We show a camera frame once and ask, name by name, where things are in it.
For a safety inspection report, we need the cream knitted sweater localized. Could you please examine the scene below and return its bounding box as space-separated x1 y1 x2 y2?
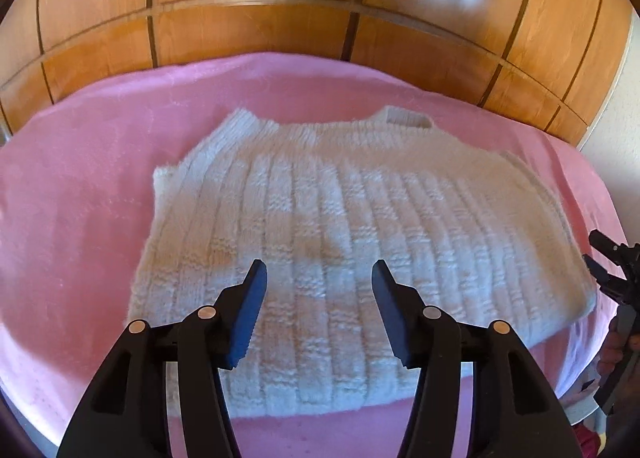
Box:
127 106 598 421

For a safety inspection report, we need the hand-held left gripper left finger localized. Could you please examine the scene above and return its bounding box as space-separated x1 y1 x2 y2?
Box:
56 259 268 458

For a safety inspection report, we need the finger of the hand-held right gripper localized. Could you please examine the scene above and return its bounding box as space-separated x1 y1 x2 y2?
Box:
582 254 628 301
589 229 640 263

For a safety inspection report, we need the person's right hand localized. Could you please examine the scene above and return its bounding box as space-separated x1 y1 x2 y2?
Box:
598 332 618 375

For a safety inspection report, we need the wooden headboard panel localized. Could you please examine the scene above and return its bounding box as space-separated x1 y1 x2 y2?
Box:
0 0 636 149

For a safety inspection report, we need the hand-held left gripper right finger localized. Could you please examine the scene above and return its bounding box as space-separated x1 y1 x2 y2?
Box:
372 259 583 458

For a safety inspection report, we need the pink blanket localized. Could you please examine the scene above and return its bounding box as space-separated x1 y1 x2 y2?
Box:
0 52 632 458

